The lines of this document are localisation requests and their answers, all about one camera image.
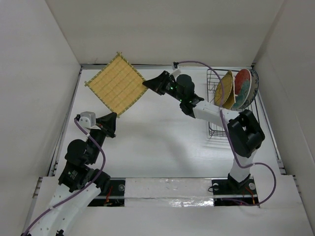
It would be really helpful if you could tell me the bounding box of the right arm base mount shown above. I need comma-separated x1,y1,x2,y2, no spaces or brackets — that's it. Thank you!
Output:
208,176,259,207

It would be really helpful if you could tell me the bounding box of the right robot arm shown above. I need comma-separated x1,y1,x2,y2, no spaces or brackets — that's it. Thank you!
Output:
142,71,265,193

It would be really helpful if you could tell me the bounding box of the round bamboo tray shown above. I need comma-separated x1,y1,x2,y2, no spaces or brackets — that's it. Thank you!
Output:
214,73,232,106

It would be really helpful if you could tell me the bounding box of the purple cable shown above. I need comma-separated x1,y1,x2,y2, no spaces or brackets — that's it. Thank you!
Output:
21,117,107,236
173,60,277,206

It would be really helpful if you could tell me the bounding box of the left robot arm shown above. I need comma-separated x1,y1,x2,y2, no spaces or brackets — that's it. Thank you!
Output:
22,112,117,236

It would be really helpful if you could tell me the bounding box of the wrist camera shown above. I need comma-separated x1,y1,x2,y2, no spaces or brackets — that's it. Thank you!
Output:
76,111,96,129
171,68,181,78

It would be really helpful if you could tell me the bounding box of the black wire dish rack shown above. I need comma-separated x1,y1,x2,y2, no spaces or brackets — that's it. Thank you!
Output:
207,69,260,140

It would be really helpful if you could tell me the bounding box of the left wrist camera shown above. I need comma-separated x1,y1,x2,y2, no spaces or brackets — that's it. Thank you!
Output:
76,111,96,129

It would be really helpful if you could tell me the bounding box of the scoop-shaped bamboo tray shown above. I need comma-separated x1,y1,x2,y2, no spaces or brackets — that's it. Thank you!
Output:
222,70,236,110

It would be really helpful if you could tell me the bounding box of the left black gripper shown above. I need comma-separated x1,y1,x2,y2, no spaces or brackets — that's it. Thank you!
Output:
87,111,117,163

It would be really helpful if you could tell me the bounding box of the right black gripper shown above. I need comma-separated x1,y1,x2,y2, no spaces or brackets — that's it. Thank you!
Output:
142,71,184,103

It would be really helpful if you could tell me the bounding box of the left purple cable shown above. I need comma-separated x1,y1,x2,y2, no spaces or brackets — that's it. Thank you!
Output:
21,117,107,236

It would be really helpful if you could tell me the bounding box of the blue white floral plate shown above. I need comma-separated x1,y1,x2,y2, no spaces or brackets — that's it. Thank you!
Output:
240,69,259,109

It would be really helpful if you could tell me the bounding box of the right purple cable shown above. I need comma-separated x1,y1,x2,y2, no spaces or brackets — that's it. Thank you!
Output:
173,60,277,206

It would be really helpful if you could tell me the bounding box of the square bamboo tray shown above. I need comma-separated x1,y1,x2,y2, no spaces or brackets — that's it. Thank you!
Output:
85,52,148,117

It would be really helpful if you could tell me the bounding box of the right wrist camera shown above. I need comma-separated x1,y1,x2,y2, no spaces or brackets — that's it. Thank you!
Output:
171,68,181,78

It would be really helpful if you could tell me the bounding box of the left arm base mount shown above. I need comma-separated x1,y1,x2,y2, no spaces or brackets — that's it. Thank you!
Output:
88,178,126,207

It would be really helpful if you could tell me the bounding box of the red teal floral plate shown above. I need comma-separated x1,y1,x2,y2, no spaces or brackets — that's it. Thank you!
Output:
232,69,252,110

